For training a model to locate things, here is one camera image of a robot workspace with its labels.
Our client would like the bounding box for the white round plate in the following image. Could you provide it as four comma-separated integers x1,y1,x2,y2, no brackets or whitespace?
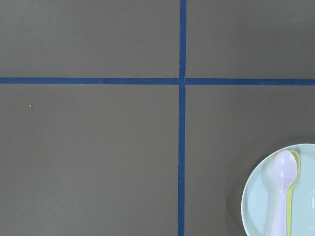
241,144,315,236

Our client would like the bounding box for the pink plastic spoon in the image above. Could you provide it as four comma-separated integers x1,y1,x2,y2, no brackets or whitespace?
271,150,298,236

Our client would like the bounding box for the yellow plastic spoon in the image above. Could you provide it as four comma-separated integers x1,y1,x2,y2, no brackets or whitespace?
285,150,301,236

